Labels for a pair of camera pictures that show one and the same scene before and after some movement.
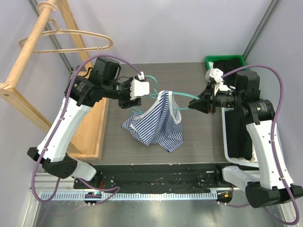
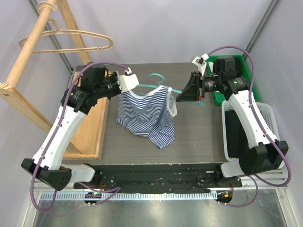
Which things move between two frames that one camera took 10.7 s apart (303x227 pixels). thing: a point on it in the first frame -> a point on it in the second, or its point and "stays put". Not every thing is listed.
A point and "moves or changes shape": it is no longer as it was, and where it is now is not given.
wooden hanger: x=57 y=30 stays put
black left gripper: x=128 y=103 -> x=114 y=77
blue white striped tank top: x=160 y=124 moves or changes shape
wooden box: x=86 y=141 stays put
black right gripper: x=210 y=100 -> x=199 y=87
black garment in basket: x=238 y=139 stays put
